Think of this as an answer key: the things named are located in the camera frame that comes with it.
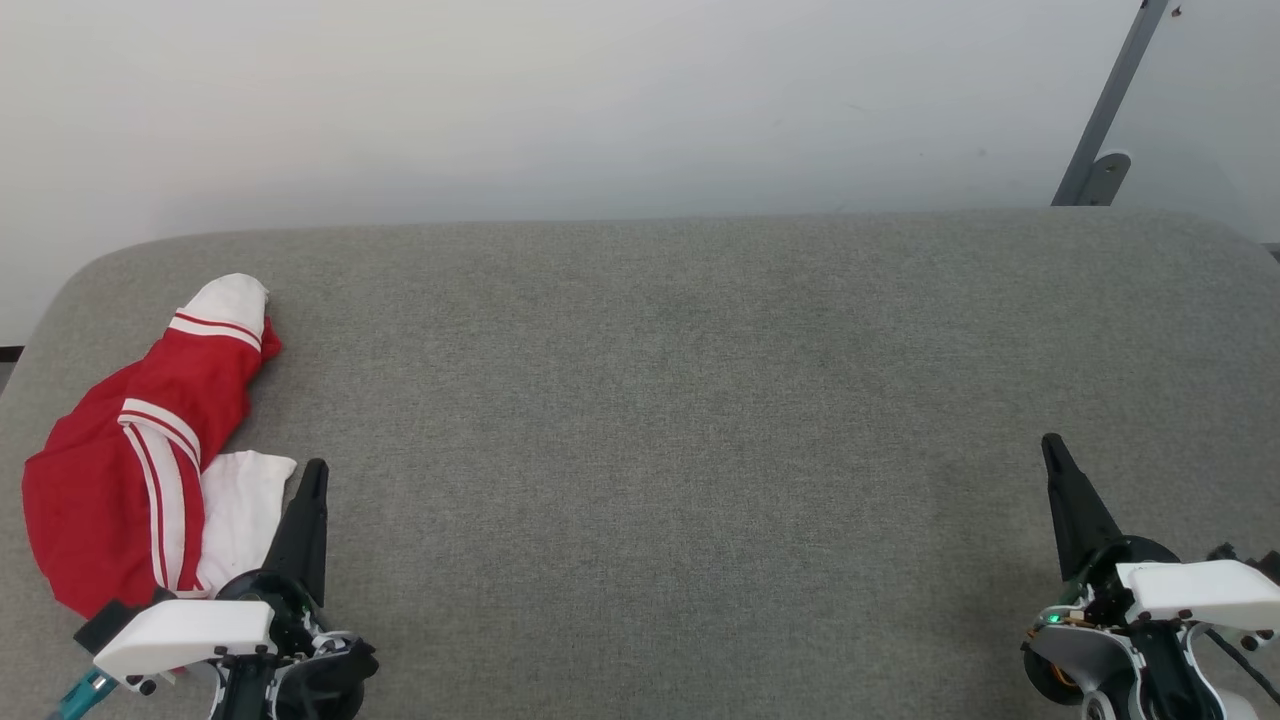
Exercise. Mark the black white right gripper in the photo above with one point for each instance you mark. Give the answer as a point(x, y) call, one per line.
point(1100, 660)

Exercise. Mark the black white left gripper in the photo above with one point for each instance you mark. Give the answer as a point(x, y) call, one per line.
point(320, 670)

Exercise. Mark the red white basketball jersey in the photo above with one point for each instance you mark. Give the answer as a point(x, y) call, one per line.
point(100, 500)

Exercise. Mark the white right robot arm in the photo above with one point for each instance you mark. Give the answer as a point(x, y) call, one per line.
point(1238, 708)

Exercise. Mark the grey fabric sofa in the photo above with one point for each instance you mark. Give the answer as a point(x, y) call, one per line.
point(650, 450)

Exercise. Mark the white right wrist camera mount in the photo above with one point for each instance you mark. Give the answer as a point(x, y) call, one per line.
point(1200, 590)

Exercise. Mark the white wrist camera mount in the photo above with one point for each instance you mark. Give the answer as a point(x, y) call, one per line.
point(1200, 590)
point(180, 630)

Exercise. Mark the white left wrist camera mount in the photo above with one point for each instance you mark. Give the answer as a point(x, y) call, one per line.
point(180, 630)

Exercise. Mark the grey metal post bracket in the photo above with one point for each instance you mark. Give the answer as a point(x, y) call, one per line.
point(1105, 178)

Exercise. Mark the grey metal post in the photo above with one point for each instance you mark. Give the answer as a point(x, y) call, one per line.
point(1110, 100)

